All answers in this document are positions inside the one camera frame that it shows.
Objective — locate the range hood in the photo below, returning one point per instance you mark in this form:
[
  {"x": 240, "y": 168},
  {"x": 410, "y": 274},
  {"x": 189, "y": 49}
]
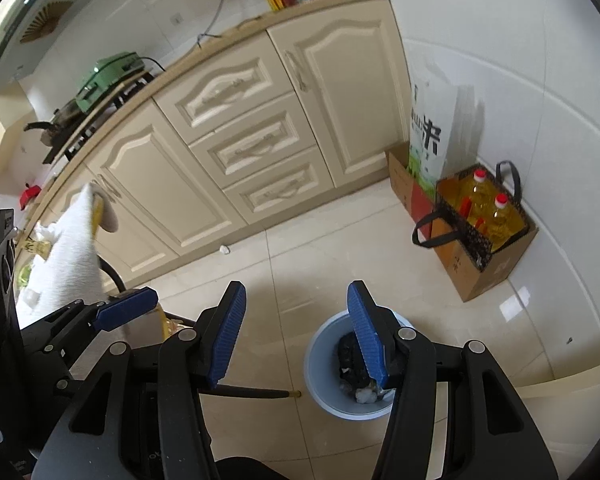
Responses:
[{"x": 10, "y": 60}]

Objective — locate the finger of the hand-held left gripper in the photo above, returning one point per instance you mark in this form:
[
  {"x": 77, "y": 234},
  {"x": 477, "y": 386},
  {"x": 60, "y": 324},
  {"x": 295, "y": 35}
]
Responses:
[{"x": 125, "y": 307}]

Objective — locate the clear plastic bag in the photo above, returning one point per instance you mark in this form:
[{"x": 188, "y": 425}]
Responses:
[{"x": 367, "y": 396}]

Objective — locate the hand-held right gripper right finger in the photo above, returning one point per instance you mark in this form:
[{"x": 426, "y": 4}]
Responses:
[{"x": 370, "y": 340}]

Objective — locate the green snack packet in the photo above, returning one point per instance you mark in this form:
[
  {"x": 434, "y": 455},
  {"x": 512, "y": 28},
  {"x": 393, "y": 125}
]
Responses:
[{"x": 24, "y": 276}]

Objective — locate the green electric grill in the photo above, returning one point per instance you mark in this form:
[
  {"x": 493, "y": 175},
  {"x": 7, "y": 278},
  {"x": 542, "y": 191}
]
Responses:
[{"x": 105, "y": 75}]

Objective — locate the white rice bag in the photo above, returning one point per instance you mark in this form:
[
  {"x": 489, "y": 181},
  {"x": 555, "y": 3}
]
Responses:
[{"x": 430, "y": 135}]

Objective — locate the brown folding fan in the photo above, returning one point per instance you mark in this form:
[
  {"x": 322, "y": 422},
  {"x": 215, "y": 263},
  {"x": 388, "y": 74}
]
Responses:
[{"x": 45, "y": 22}]

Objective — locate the cream base cabinets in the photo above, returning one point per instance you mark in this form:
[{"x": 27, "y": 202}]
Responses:
[{"x": 180, "y": 185}]

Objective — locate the white fluffy table cover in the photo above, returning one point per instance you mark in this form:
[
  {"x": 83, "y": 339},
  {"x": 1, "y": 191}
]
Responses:
[{"x": 70, "y": 260}]

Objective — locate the cooking oil bottle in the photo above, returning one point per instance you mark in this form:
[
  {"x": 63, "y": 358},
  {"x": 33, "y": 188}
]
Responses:
[
  {"x": 475, "y": 195},
  {"x": 505, "y": 222}
]

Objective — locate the patterned tote bag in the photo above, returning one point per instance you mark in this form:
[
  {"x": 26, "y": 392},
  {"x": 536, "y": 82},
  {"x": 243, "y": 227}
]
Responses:
[{"x": 472, "y": 240}]

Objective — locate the light blue waste bin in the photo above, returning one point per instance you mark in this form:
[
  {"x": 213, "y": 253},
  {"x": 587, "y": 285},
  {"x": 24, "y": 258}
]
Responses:
[{"x": 320, "y": 360}]

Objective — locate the red kitchen object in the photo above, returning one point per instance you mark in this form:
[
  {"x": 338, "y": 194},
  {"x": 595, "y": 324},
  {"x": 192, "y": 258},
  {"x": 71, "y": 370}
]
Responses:
[{"x": 30, "y": 192}]

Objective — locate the black gas stove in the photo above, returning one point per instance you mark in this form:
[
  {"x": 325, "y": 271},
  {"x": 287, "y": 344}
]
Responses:
[{"x": 80, "y": 140}]

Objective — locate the small cardboard box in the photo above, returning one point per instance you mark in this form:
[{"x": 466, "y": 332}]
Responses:
[{"x": 402, "y": 185}]

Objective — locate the dark wok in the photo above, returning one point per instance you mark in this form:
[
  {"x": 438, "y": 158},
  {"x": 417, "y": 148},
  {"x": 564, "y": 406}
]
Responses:
[{"x": 62, "y": 120}]

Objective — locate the large cardboard box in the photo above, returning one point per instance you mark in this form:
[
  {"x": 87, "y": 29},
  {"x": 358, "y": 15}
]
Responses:
[{"x": 500, "y": 270}]

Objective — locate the black plastic bag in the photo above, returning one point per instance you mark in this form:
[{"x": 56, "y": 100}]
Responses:
[{"x": 350, "y": 360}]

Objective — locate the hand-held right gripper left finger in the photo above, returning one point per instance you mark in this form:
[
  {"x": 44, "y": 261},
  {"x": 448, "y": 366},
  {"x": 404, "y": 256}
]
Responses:
[{"x": 225, "y": 335}]

